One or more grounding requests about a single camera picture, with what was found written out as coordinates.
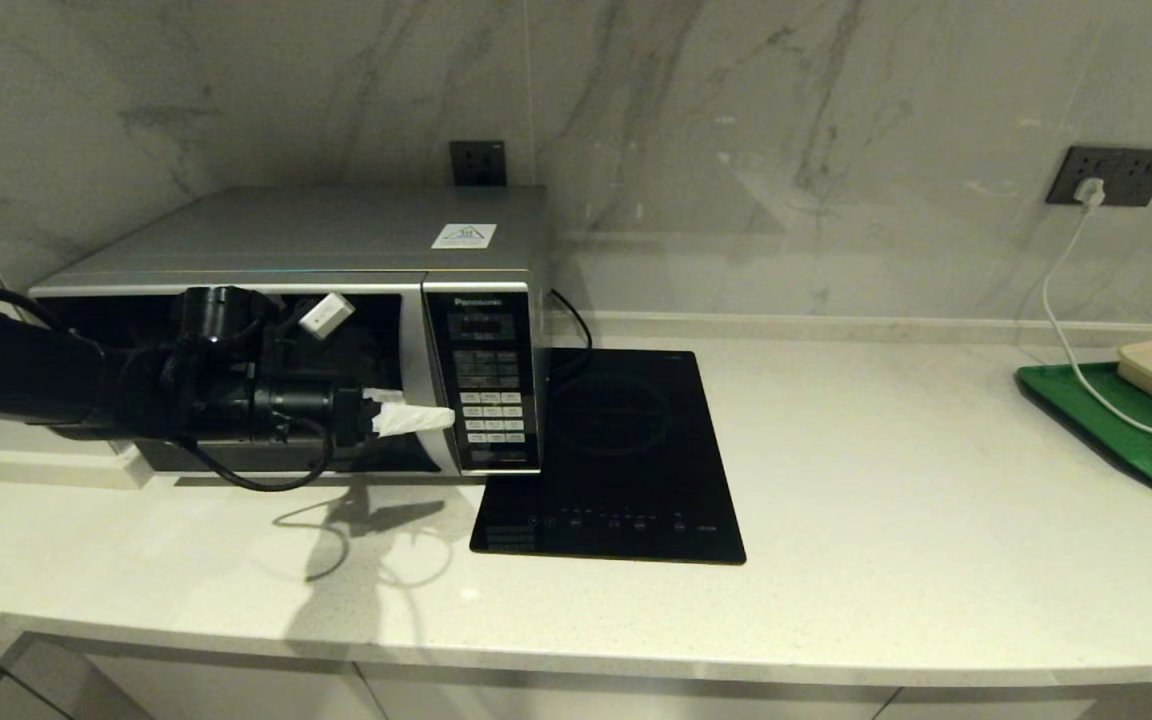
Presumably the black induction cooktop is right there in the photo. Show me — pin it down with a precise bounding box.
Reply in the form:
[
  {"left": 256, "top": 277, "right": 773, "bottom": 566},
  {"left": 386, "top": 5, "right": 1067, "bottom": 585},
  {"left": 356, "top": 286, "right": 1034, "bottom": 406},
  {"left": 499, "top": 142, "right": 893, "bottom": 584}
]
[{"left": 469, "top": 350, "right": 747, "bottom": 566}]

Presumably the silver Panasonic microwave oven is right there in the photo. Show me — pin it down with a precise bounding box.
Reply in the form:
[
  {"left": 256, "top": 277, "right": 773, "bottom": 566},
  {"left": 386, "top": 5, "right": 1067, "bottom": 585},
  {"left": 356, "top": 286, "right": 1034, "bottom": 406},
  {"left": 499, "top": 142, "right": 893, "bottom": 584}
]
[{"left": 29, "top": 186, "right": 549, "bottom": 479}]

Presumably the small dark wall socket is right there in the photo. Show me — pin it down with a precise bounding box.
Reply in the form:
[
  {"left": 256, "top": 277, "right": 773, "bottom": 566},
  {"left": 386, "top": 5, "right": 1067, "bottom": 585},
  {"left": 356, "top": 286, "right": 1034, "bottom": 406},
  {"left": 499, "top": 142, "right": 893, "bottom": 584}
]
[{"left": 450, "top": 141, "right": 508, "bottom": 188}]

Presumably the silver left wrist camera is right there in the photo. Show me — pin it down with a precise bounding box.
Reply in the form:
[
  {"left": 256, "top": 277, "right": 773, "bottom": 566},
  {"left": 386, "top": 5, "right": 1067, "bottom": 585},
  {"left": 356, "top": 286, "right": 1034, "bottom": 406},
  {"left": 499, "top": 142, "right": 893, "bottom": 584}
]
[{"left": 299, "top": 293, "right": 355, "bottom": 339}]

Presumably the white power cable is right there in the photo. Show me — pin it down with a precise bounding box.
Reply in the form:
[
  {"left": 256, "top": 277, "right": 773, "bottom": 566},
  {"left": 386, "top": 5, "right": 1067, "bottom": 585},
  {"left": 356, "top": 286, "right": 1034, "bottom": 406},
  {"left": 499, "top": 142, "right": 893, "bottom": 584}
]
[{"left": 1040, "top": 200, "right": 1152, "bottom": 451}]

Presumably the wide dark wall socket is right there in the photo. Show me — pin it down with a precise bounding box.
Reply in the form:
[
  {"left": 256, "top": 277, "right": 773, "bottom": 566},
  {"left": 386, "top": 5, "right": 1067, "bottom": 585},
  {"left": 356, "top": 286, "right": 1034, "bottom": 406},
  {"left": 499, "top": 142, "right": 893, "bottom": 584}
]
[{"left": 1046, "top": 146, "right": 1152, "bottom": 208}]

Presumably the microwave door with dark window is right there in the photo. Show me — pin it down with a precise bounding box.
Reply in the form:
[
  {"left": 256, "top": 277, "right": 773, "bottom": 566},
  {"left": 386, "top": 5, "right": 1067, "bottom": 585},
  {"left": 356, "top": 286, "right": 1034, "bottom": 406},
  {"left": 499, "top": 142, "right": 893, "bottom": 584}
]
[{"left": 31, "top": 288, "right": 464, "bottom": 478}]

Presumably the grey glossy cabinet front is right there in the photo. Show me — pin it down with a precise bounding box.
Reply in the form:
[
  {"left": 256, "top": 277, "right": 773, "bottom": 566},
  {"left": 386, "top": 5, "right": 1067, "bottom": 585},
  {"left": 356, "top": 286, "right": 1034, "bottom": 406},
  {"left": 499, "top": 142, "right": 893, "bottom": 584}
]
[
  {"left": 874, "top": 682, "right": 1152, "bottom": 720},
  {"left": 358, "top": 660, "right": 897, "bottom": 720},
  {"left": 0, "top": 635, "right": 387, "bottom": 720}
]

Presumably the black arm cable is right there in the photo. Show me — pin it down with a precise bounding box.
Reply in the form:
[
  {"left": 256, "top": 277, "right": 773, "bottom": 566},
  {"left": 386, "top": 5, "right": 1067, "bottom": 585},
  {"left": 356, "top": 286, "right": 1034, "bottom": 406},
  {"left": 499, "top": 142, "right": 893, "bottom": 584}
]
[{"left": 0, "top": 285, "right": 337, "bottom": 493}]

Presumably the white sticker with triangle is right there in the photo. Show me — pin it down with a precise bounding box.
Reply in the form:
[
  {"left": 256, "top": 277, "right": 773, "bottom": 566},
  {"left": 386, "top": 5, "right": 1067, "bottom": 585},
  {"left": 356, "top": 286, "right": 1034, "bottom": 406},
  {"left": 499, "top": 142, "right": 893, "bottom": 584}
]
[{"left": 431, "top": 223, "right": 497, "bottom": 251}]

